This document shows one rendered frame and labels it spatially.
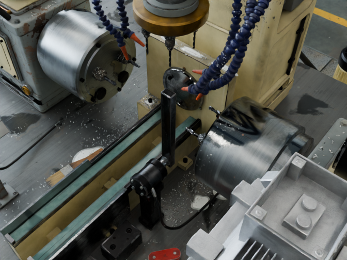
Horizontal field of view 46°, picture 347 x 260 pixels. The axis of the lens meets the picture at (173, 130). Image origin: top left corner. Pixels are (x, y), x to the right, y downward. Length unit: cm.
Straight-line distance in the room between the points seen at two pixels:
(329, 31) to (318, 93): 183
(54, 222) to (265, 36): 74
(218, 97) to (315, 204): 68
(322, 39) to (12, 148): 248
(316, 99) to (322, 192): 106
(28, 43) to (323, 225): 104
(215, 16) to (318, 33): 222
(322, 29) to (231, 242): 297
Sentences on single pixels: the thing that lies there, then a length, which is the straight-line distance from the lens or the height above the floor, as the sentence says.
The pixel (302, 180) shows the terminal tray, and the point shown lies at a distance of 57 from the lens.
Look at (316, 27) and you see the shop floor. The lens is 344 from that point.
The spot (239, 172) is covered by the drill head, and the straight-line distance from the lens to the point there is 94.
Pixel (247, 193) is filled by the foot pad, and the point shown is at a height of 138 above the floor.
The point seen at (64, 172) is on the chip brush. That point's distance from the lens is 133.
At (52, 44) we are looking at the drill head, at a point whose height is 112.
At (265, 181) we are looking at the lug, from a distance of 60.
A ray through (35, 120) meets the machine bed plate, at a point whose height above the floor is 80.
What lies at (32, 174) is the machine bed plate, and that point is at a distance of 137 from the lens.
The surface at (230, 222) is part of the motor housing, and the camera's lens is 58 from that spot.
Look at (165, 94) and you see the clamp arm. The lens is 89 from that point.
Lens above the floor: 187
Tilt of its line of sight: 49 degrees down
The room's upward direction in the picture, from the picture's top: 1 degrees clockwise
